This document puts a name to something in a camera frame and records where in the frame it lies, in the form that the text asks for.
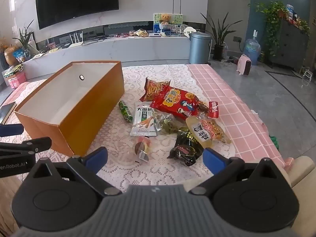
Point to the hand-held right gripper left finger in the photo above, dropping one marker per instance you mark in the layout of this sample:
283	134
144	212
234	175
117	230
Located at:
95	157

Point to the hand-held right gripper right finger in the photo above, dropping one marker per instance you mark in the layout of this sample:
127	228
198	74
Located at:
212	158

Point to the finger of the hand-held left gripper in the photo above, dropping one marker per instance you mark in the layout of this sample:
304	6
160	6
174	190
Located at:
12	129
37	145

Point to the yellow clear noodle packet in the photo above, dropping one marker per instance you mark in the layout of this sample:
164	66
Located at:
205	130

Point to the dark green snack packet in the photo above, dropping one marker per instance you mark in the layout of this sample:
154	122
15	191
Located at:
184	148

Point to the orange cardboard box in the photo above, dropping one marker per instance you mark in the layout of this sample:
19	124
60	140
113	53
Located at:
86	118

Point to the small clear candy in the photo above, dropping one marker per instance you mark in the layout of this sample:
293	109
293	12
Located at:
142	144

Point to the red label dried meat packet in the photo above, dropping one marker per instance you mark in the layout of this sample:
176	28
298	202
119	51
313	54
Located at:
213	109

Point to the green sausage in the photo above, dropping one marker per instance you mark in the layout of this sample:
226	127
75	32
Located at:
126	112

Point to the clear green pickle packet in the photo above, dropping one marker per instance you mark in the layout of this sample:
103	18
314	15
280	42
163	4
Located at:
167	126

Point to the white spicy strip packet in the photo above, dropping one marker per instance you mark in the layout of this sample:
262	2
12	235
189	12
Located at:
143	121

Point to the large red snack packet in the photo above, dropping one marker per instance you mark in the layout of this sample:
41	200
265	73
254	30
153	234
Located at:
172	101

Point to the red stick snack packet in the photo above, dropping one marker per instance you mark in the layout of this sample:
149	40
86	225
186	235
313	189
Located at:
153	88

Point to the dark notebook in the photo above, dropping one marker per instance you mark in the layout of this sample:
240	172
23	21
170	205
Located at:
6	112

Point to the pink gift box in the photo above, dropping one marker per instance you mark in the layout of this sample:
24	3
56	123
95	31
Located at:
17	80

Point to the pink checkered tablecloth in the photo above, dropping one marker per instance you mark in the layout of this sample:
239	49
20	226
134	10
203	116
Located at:
222	86

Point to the orange round vase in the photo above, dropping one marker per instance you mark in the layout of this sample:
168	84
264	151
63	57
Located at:
11	56

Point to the small potted grass plant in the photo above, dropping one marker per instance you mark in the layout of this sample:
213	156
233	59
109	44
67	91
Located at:
24	39

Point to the beige chair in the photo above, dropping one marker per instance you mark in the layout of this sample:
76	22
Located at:
303	177

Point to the pink space heater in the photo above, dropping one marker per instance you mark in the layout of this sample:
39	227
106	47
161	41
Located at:
243	65

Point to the white wifi router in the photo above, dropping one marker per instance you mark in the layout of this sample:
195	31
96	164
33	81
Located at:
75	45

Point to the long leaf potted plant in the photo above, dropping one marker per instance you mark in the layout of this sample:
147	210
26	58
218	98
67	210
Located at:
218	51

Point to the grey metal trash can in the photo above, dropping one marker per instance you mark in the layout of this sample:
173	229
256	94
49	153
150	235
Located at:
200	49

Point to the blue water bottle with pump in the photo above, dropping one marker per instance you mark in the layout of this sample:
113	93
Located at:
251	50

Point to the white marble tv console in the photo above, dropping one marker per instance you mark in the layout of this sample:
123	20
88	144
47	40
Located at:
135	49

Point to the small white rack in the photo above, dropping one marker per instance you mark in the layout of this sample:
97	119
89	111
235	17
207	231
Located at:
307	75

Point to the white round object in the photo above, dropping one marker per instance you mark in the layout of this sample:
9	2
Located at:
193	29

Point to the yellow snack bag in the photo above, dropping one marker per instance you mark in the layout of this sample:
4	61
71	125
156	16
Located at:
140	32

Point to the blue white jar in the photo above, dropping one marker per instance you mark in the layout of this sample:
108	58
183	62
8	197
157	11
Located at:
165	32

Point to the white kitchen scale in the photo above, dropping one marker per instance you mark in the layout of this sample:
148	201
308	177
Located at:
154	34

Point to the grey drawer cabinet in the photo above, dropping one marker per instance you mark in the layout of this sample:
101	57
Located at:
288	44

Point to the black curved television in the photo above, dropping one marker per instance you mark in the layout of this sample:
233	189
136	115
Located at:
74	0

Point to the green picture card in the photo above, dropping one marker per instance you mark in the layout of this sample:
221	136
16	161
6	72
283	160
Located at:
176	18

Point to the brown teddy bear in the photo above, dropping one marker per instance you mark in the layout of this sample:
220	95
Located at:
165	18

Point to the trailing pothos plant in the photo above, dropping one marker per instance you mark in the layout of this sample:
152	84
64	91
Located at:
270	12

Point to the group of small bottles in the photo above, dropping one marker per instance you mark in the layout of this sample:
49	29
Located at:
293	14

